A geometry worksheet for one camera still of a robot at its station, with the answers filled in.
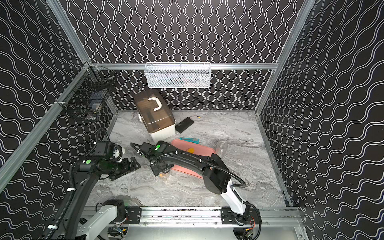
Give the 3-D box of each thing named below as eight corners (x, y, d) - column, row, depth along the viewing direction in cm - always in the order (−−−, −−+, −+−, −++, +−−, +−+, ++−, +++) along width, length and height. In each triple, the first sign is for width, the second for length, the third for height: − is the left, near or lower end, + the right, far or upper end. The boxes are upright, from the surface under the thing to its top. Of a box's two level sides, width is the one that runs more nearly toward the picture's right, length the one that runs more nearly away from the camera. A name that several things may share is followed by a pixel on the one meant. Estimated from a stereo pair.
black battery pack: (174, 129, 111) (174, 127, 109) (188, 118, 118) (188, 116, 116) (180, 133, 109) (179, 131, 107) (193, 122, 115) (193, 120, 114)
